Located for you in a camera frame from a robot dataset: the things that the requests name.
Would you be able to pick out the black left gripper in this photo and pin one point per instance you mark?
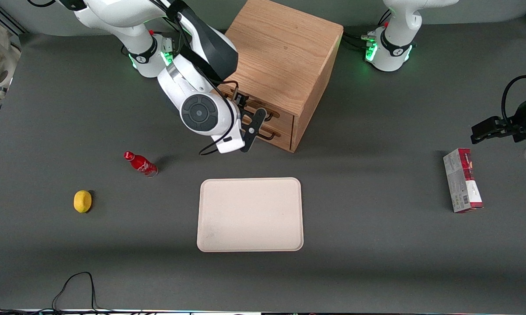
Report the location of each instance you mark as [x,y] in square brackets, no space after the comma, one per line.
[517,127]

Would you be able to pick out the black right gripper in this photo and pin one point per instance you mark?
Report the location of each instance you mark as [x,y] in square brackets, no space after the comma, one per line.
[241,101]

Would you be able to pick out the wooden drawer with shallow front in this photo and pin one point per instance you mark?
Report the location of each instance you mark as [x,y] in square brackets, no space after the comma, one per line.
[284,122]

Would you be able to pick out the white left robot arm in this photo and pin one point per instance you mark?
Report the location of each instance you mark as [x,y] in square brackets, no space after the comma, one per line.
[398,17]

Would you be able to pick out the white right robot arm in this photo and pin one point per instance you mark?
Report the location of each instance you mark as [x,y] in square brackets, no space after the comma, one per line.
[199,113]

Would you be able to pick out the wooden drawer with deep front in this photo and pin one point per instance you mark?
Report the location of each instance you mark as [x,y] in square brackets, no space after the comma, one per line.
[284,141]

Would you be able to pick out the oak wooden drawer cabinet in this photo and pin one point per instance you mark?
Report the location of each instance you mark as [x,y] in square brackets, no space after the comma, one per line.
[284,48]

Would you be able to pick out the red plaid carton box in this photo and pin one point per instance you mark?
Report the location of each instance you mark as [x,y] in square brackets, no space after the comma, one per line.
[463,183]

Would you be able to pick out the beige rectangular tray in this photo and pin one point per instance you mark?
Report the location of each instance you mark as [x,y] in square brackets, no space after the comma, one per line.
[249,214]

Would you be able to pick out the red cola bottle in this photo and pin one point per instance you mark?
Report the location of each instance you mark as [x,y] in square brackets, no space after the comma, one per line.
[141,165]

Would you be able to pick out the yellow lemon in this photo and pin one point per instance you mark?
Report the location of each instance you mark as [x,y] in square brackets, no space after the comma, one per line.
[82,201]

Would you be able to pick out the white background equipment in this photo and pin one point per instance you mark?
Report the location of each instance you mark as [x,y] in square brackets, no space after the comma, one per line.
[0,61]

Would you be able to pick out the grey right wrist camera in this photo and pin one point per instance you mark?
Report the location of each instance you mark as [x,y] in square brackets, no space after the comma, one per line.
[254,131]

